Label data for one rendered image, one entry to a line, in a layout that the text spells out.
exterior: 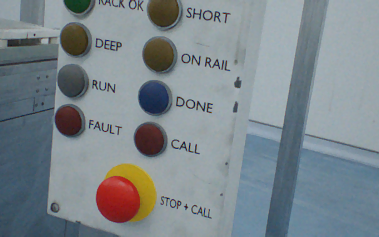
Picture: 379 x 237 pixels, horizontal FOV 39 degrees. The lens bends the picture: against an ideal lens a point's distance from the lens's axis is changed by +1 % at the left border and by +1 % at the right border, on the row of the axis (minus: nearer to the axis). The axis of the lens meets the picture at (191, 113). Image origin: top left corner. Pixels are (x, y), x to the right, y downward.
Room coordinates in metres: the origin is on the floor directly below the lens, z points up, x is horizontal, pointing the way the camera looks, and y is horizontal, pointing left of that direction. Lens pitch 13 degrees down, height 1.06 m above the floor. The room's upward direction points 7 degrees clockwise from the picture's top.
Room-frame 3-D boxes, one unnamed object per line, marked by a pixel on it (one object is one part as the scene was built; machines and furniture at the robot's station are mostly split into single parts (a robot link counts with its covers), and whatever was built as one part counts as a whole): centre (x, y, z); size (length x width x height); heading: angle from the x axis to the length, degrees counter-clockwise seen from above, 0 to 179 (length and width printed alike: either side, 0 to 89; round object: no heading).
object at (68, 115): (0.46, 0.11, 0.93); 0.03 x 0.01 x 0.03; 70
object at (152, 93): (0.43, 0.03, 0.97); 0.03 x 0.01 x 0.03; 70
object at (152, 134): (0.43, 0.03, 0.93); 0.03 x 0.01 x 0.03; 70
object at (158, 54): (0.43, 0.03, 1.00); 0.03 x 0.01 x 0.03; 70
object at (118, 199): (0.44, 0.05, 0.88); 0.04 x 0.04 x 0.04; 70
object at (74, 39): (0.46, 0.11, 1.00); 0.03 x 0.01 x 0.03; 70
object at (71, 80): (0.46, 0.11, 0.97); 0.03 x 0.01 x 0.03; 70
